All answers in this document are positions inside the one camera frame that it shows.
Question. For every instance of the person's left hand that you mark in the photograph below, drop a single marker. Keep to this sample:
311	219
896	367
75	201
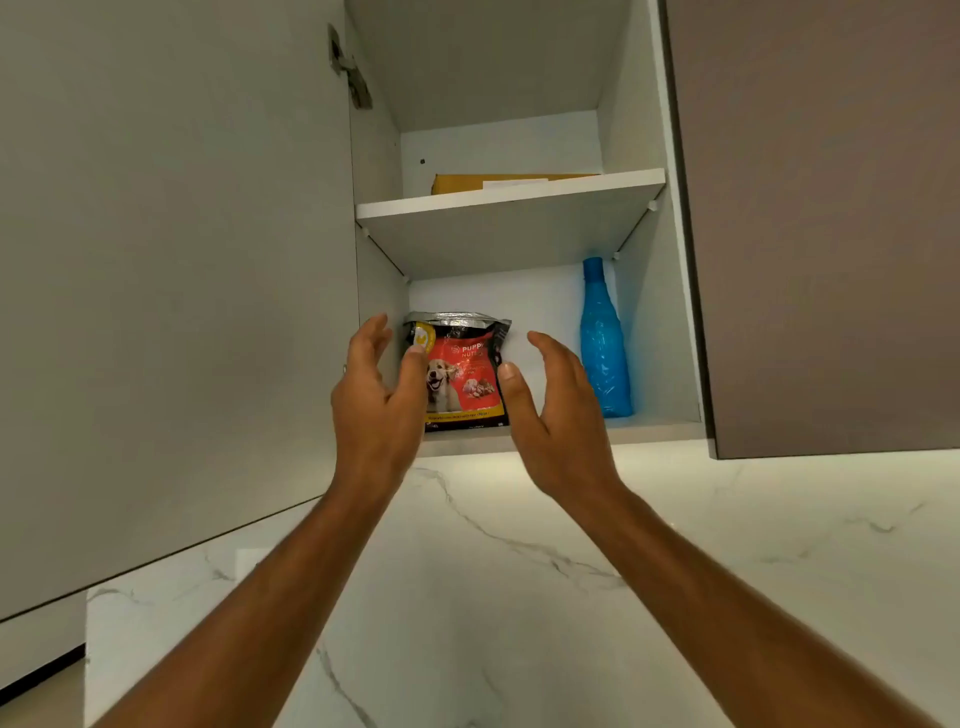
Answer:
375	427

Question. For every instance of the person's right hand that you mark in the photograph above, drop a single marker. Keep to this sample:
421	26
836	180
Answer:
562	442

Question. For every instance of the blue plastic water bottle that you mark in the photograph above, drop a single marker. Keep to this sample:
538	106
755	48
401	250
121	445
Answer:
606	360

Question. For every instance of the red puppy food bag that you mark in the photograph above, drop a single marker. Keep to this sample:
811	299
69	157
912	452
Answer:
461	375

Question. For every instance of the blue bottle cap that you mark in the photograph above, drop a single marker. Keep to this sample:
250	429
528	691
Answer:
593	268

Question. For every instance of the ribbed brown cabinet door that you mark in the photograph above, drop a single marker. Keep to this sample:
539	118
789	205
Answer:
172	262

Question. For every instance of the person's left forearm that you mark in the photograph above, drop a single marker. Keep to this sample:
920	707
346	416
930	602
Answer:
285	600

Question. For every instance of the person's right forearm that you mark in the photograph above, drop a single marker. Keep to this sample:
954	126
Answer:
735	622

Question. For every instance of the white cabinet shelf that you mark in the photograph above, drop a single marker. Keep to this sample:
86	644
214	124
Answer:
510	225

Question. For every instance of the yellow flat package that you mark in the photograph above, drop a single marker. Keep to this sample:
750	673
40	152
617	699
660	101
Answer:
457	184

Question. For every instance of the plain brown cabinet door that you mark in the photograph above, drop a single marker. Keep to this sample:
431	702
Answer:
825	225

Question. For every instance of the metal cabinet hinge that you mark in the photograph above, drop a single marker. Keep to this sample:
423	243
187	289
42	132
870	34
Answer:
349	64

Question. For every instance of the black skirting board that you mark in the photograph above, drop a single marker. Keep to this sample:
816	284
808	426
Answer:
37	669

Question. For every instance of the wall cabinet body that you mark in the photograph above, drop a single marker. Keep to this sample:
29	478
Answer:
487	60

